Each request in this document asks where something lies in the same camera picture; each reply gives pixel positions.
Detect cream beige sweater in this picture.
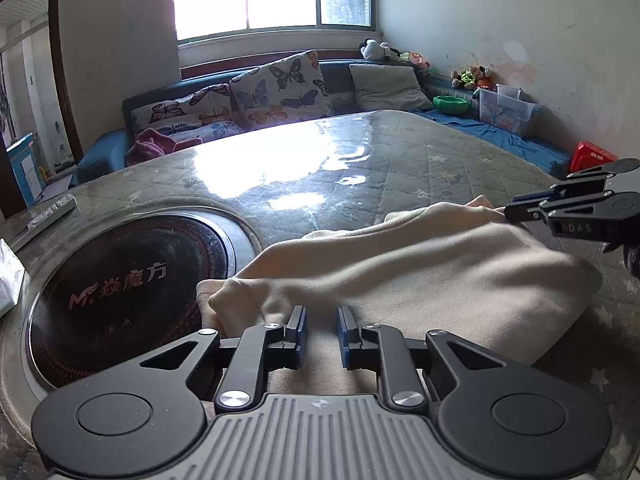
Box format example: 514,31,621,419
196,197,602,394

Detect red plastic stool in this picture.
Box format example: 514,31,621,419
568,141,618,174

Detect clear plastic storage box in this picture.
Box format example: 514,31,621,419
473,84,544,138

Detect blue corner sofa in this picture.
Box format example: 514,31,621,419
70,50,570,186

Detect green plastic bowl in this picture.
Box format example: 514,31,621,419
433,94,470,116

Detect colourful plush toys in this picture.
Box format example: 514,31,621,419
450,65,494,91

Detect black round induction cooktop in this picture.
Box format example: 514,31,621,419
26,212,235,391

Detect grey plain pillow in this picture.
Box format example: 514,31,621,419
349,64,433,112

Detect panda plush toy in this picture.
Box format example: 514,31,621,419
359,38,400,62

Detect magenta cloth on sofa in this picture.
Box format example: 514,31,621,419
125,128,203,167

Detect left butterfly cushion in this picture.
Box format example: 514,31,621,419
131,84,244,143

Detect butterfly cushion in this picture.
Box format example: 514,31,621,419
131,84,244,143
230,50,334,130

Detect grey remote control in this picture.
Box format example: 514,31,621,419
9,194,77,252

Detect right butterfly cushion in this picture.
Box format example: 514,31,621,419
230,50,334,130

